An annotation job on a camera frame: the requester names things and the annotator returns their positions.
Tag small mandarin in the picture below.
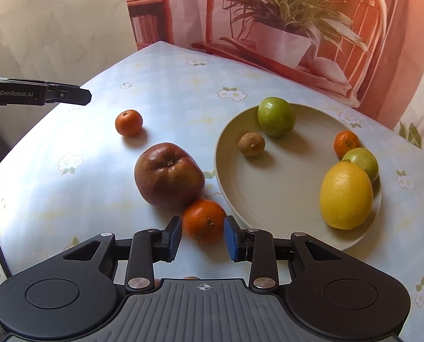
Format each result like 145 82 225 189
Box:
115 110 143 137
182 199 227 245

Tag red apple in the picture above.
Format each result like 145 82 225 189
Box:
134 142 205 211

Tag small brown longan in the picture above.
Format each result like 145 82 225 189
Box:
238 132 265 157

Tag yellow lemon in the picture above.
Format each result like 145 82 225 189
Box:
319 161 374 230

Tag large green fruit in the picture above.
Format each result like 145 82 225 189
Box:
258 97 296 137

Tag tiny mandarin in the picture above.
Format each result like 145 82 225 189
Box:
333 131 361 159

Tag small green lime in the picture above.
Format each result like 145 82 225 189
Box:
342 147 379 184

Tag cream round plate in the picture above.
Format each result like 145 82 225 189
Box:
214 104 381 250

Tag floral checked tablecloth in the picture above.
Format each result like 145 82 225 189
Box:
0 42 424 341

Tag printed room backdrop cloth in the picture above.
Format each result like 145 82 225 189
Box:
126 0 424 151

